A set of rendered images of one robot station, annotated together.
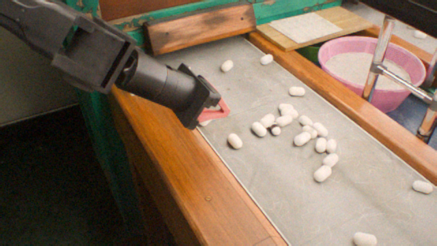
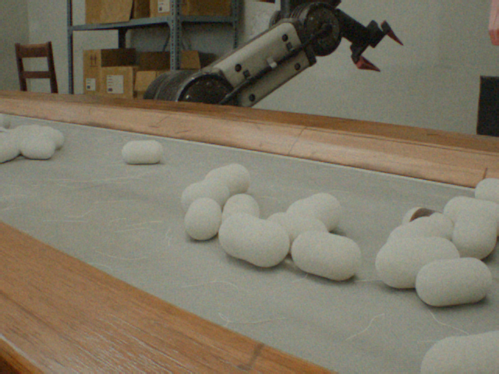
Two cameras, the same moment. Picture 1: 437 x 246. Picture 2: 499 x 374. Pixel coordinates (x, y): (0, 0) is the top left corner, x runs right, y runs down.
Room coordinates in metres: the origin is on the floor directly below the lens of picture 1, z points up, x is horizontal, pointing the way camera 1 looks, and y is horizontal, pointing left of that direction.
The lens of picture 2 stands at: (0.81, -0.29, 0.84)
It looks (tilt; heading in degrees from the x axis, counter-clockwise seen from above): 13 degrees down; 162
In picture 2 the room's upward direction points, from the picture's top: straight up
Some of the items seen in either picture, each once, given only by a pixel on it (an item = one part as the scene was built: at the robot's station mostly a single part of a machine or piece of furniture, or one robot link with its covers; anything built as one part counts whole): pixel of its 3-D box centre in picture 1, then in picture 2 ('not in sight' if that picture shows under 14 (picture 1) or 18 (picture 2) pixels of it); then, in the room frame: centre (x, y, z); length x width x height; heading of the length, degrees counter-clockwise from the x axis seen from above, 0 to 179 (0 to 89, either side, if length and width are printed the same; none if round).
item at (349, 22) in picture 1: (315, 26); not in sight; (0.99, -0.28, 0.77); 0.33 x 0.15 x 0.01; 119
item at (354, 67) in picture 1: (365, 79); not in sight; (0.80, -0.39, 0.71); 0.22 x 0.22 x 0.06
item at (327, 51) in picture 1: (367, 76); not in sight; (0.80, -0.39, 0.72); 0.27 x 0.27 x 0.10
